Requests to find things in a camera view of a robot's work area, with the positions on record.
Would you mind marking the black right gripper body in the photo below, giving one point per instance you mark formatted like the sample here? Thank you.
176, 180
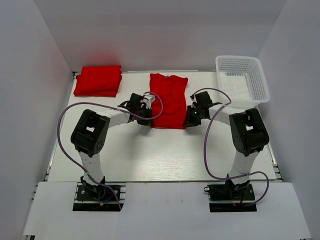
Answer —
194, 116

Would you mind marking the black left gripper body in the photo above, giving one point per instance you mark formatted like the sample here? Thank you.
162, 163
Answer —
146, 113

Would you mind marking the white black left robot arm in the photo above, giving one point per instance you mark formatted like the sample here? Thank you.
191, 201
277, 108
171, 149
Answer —
89, 137

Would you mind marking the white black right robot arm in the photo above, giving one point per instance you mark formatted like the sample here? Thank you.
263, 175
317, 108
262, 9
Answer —
248, 133

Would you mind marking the folded red t shirt stack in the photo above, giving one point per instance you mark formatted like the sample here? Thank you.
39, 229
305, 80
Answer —
98, 81

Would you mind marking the white perforated plastic basket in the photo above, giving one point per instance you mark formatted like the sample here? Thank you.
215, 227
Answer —
243, 80

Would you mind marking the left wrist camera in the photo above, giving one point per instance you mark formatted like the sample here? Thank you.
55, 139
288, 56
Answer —
137, 101

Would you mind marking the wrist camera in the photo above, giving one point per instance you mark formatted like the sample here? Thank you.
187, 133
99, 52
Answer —
137, 101
202, 100

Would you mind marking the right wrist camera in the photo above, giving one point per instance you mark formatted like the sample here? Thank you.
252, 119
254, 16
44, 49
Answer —
202, 100

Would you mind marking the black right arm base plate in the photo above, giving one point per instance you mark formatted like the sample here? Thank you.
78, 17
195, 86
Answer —
220, 201

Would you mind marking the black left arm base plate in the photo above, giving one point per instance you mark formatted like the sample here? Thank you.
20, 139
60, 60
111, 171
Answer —
88, 201

